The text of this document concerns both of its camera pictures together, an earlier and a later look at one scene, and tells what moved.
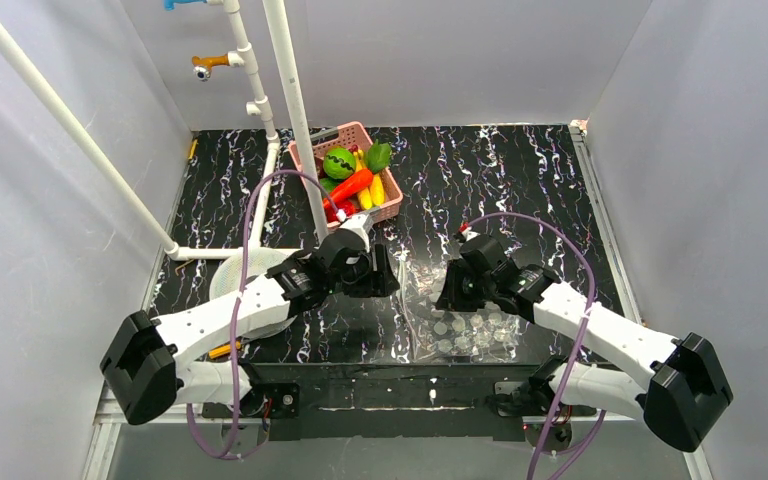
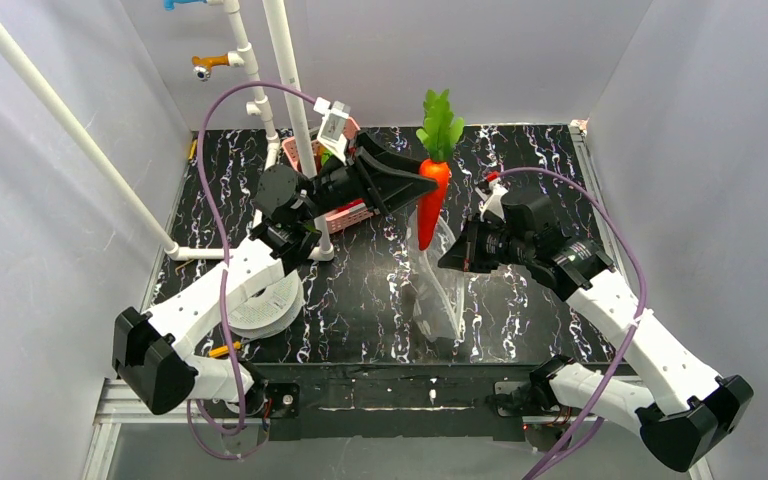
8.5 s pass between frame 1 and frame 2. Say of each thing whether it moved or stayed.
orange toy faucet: stayed
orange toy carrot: moved
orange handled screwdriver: stayed
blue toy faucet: stayed
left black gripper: moved
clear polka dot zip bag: moved
